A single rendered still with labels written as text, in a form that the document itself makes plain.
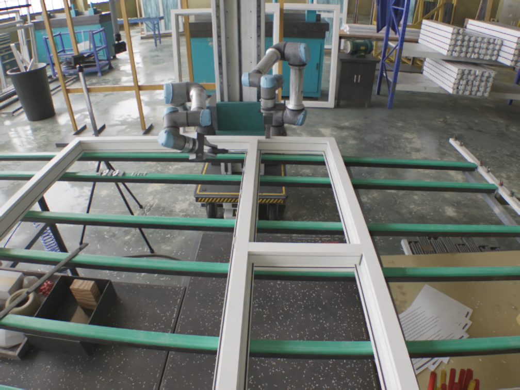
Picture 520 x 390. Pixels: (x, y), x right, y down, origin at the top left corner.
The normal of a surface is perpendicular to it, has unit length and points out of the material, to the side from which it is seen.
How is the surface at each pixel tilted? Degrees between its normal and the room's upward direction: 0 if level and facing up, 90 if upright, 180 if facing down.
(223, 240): 0
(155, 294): 0
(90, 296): 90
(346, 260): 90
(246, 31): 90
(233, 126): 90
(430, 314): 0
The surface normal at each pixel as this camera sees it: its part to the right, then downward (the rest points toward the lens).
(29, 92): 0.36, 0.58
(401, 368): 0.00, -0.83
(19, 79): 0.09, 0.62
